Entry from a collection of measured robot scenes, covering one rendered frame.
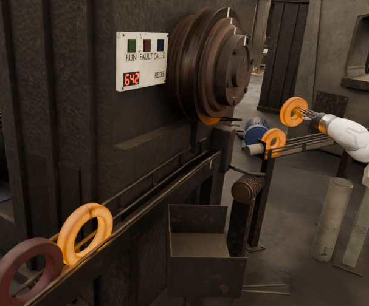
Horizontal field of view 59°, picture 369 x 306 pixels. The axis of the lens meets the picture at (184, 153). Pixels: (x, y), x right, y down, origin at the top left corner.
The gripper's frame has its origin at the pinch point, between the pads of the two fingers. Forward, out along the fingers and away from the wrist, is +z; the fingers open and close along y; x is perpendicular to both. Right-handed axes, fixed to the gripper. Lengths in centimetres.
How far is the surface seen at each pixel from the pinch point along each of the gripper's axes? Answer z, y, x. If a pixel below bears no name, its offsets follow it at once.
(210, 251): -51, -73, -29
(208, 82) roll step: -15, -61, 17
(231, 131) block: 6.8, -31.2, -12.9
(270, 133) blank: 8.2, -4.4, -16.3
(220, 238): -47, -66, -29
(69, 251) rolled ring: -49, -115, -19
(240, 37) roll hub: -12, -48, 33
